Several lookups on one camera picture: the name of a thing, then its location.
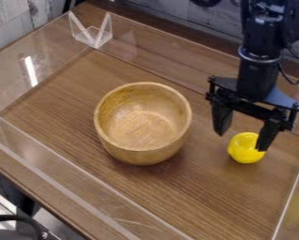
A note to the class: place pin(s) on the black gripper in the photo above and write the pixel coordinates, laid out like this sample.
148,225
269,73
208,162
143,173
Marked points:
277,109

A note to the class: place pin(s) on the yellow lemon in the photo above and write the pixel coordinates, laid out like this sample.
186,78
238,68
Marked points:
242,148

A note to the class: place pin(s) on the brown wooden bowl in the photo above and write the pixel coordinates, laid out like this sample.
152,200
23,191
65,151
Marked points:
142,120

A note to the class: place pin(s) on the clear acrylic tray wall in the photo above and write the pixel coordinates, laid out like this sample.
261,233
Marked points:
196,196

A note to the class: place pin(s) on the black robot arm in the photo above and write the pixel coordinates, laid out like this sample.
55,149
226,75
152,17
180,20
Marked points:
270,28

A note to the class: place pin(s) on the black metal table mount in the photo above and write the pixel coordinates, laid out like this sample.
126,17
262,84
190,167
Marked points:
43,226

